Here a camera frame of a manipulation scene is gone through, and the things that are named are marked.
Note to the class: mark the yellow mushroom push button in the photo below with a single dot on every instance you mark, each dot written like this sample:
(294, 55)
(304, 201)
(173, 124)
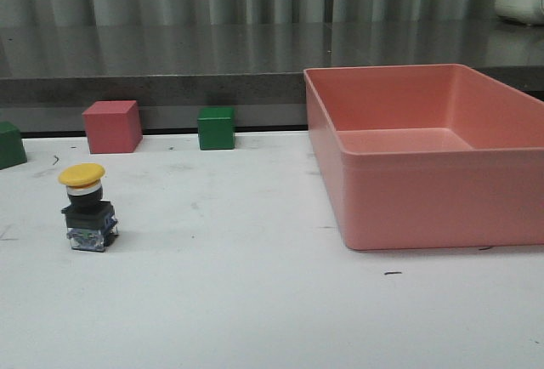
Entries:
(90, 221)

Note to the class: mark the green cube block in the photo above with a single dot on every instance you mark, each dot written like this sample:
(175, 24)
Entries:
(216, 128)

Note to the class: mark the pink plastic bin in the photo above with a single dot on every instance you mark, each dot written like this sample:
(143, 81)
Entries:
(419, 156)

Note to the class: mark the pink cube block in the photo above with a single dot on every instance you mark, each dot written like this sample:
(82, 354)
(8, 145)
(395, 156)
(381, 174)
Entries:
(112, 126)

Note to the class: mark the grey stone counter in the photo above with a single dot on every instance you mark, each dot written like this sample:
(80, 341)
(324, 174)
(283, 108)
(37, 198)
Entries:
(50, 75)

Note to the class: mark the green block at left edge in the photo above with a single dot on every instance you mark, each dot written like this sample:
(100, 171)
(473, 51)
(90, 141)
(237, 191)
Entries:
(12, 151)

